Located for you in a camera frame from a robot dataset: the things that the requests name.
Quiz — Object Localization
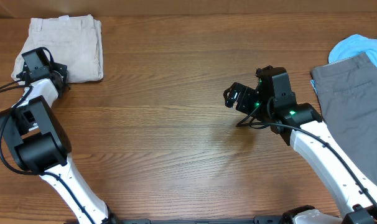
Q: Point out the beige khaki shorts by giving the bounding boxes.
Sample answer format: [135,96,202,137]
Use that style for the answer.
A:
[11,14,104,83]

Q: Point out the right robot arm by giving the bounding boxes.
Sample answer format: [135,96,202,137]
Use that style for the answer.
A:
[223,65,377,223]

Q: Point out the light blue garment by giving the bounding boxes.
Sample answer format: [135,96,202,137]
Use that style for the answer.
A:
[328,34,377,67]

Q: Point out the grey shorts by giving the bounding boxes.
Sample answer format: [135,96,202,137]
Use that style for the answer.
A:
[311,53,377,185]

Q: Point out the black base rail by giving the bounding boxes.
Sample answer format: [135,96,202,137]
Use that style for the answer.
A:
[111,215,283,224]

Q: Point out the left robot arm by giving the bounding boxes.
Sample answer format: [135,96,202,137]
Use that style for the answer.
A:
[0,47,119,224]

